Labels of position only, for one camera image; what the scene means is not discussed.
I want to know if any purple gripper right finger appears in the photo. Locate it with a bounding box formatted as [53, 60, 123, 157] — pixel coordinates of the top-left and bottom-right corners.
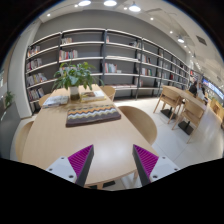
[132, 143, 181, 187]

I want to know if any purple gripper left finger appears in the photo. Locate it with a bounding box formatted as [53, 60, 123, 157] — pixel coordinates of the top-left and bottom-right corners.
[46, 144, 95, 188]

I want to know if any zigzag patterned folded towel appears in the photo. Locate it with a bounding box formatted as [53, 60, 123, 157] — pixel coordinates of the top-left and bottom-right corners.
[66, 104, 121, 127]

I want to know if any wooden chair right near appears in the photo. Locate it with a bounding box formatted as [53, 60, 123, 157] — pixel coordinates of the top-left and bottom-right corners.
[119, 106, 157, 145]

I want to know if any book stack on table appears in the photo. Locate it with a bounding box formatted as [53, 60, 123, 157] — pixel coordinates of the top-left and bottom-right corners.
[80, 90, 105, 102]

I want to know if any open magazine left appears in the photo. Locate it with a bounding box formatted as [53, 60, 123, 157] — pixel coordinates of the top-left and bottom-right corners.
[42, 96, 69, 108]

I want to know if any wooden chair left near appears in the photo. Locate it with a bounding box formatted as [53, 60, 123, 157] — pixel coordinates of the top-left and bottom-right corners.
[15, 121, 33, 162]

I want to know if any wooden chair far left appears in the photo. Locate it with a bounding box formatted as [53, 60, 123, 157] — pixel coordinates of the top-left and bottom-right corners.
[39, 94, 51, 107]

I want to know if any wooden chair far end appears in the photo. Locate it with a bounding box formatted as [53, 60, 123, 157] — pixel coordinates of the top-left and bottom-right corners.
[101, 86, 116, 101]

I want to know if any green potted plant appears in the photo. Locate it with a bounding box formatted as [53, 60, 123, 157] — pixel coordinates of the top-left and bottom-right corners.
[52, 62, 104, 100]

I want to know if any seated person in black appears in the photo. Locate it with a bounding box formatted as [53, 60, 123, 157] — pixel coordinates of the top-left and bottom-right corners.
[189, 81, 197, 97]

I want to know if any small plant at left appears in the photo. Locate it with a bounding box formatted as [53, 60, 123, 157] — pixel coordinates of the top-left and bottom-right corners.
[5, 91, 14, 108]

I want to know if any large grey bookshelf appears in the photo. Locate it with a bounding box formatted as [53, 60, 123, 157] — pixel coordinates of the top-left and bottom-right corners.
[25, 28, 189, 112]

